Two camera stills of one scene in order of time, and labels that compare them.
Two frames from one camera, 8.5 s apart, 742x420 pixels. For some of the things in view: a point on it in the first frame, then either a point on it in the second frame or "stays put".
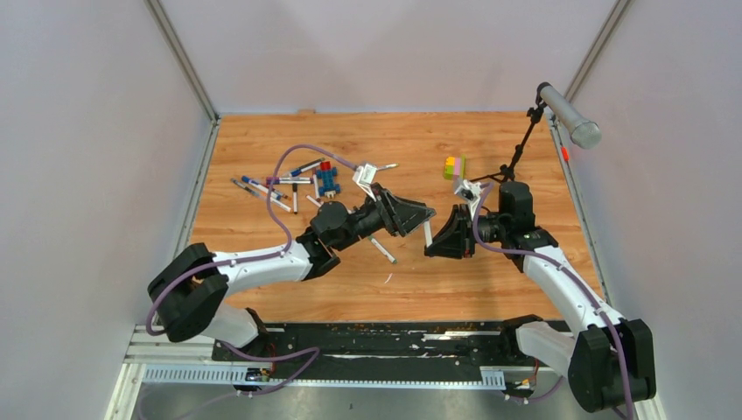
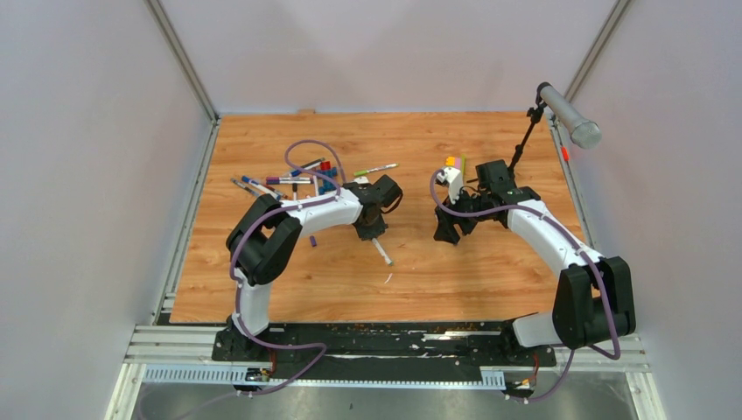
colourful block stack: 454,165 stays put
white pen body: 382,249 stays put
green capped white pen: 388,166 stays put
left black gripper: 399,216 → 369,234
